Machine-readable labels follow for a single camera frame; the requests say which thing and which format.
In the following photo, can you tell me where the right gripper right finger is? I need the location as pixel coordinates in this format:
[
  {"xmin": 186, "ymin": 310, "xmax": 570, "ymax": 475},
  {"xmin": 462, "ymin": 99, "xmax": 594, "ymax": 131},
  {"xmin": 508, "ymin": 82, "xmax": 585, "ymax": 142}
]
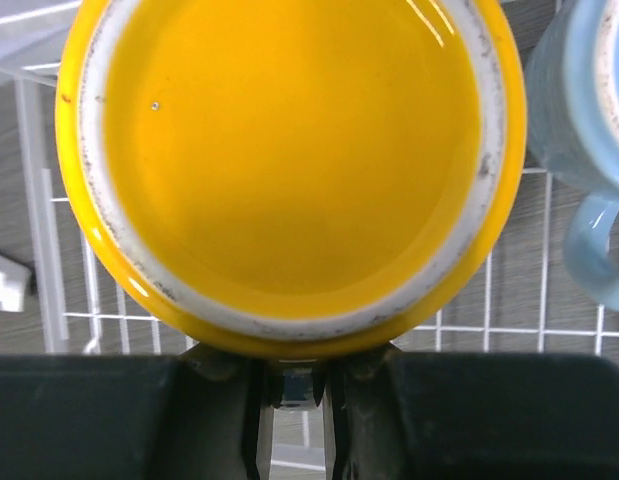
[{"xmin": 328, "ymin": 347, "xmax": 619, "ymax": 479}]

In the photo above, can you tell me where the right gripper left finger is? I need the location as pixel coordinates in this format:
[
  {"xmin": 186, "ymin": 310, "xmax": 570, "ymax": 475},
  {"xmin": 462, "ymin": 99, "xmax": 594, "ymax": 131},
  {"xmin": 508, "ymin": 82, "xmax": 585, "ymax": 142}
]
[{"xmin": 0, "ymin": 347, "xmax": 263, "ymax": 479}]

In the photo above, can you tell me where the yellow mug black handle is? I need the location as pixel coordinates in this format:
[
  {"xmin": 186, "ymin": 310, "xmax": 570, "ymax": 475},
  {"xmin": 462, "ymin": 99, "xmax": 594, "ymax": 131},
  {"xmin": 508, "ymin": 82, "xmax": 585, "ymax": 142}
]
[{"xmin": 55, "ymin": 1, "xmax": 526, "ymax": 360}]

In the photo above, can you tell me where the light blue handled mug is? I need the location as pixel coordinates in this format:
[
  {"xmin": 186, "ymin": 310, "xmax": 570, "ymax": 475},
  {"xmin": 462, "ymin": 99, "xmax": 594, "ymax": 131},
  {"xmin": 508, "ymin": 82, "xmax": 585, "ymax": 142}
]
[{"xmin": 524, "ymin": 1, "xmax": 619, "ymax": 311}]

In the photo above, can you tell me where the white wire dish rack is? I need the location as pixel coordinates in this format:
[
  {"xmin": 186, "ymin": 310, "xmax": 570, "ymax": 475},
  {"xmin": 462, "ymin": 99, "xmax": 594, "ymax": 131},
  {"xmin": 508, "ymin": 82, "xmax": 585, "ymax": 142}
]
[{"xmin": 0, "ymin": 0, "xmax": 619, "ymax": 474}]

